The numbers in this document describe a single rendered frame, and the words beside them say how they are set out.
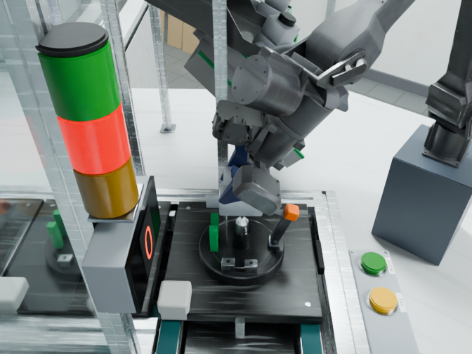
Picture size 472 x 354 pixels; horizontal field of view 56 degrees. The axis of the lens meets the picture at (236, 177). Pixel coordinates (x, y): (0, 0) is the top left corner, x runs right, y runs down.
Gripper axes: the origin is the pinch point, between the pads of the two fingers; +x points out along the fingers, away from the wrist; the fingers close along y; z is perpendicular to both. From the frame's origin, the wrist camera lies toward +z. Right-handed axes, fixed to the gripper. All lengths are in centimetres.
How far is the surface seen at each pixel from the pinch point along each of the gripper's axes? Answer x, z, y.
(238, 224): 7.1, -5.7, 0.6
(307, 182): 12.5, -29.1, -31.0
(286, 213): 0.7, -9.9, 0.6
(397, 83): 25, -152, -237
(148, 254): 0.0, 10.2, 19.5
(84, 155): -9.4, 20.6, 21.3
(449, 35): -19, -144, -225
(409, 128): -5, -54, -55
